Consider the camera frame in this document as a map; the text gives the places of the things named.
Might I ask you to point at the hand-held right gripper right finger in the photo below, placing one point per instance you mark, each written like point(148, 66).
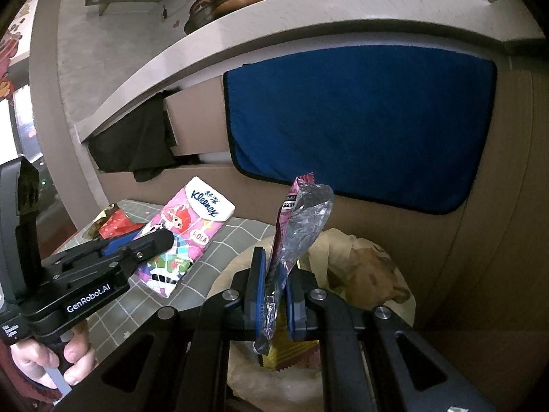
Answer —
point(292, 309)

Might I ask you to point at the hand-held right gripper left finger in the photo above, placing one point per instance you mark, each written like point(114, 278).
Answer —
point(257, 292)

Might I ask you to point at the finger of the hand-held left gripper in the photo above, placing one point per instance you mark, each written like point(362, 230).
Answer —
point(150, 244)
point(116, 244)

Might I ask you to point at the pink printed tissue pack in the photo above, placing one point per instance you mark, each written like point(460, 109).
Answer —
point(188, 231)

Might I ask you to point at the pink silver snack wrapper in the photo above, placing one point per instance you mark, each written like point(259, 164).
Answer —
point(300, 223)

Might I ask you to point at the person's left hand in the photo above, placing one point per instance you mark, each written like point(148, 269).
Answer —
point(30, 360)

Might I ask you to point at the red crumpled wrapper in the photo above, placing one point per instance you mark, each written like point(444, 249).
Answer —
point(118, 225)

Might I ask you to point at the yellow red-edged wrapper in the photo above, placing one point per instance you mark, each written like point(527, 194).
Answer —
point(291, 352)

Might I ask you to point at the green checked mat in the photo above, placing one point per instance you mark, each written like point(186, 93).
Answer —
point(128, 309)

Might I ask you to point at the black cloth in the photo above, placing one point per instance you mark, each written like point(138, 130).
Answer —
point(141, 146)

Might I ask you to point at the blue towel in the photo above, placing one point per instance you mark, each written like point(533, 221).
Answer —
point(364, 128)

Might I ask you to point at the brown cardboard lining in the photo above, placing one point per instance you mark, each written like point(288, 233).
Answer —
point(493, 244)

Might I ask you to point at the red window decoration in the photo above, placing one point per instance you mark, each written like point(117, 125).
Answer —
point(10, 51)

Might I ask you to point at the brown wok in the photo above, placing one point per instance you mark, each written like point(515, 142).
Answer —
point(242, 2)

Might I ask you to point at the white stone counter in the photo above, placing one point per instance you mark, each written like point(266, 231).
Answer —
point(300, 25)

